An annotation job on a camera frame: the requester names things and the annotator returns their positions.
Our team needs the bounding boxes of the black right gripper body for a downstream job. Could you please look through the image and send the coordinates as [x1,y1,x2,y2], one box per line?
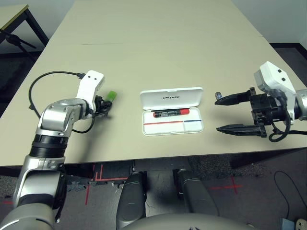
[248,87,292,139]

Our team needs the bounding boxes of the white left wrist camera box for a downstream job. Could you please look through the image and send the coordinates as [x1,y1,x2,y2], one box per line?
[76,70,106,113]

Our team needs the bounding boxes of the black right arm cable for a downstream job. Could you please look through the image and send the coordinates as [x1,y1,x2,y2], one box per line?
[268,92,307,216]

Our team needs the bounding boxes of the beige side table black legs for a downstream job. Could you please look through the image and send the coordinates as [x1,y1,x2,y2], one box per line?
[0,4,50,57]

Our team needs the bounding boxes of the white plastic pencil case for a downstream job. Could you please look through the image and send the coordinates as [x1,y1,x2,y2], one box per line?
[139,87,205,137]

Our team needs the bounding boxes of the grey blue floor box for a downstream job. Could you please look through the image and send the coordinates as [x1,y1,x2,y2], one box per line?
[279,217,295,230]

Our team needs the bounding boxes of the grey robot torso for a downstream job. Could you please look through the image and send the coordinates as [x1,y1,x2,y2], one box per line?
[121,214,260,230]

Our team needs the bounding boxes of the grey robot left leg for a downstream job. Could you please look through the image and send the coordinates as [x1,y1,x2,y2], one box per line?
[116,172,147,228]

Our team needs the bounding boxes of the black marker with red cap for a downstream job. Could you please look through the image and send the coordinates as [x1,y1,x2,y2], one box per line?
[153,108,191,118]

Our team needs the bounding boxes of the black tripod stand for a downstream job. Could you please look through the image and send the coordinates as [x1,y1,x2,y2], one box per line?
[0,28,36,60]

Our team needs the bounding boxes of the green plastic stationery stick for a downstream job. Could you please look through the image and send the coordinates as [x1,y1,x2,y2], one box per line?
[106,90,118,102]

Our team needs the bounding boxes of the black table frame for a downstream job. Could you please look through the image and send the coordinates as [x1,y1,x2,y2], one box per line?
[0,147,307,178]

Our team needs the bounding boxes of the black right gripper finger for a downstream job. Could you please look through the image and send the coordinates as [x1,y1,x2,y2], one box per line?
[214,91,252,106]
[215,123,262,137]

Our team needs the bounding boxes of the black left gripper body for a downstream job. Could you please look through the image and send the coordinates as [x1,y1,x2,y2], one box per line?
[92,95,104,118]

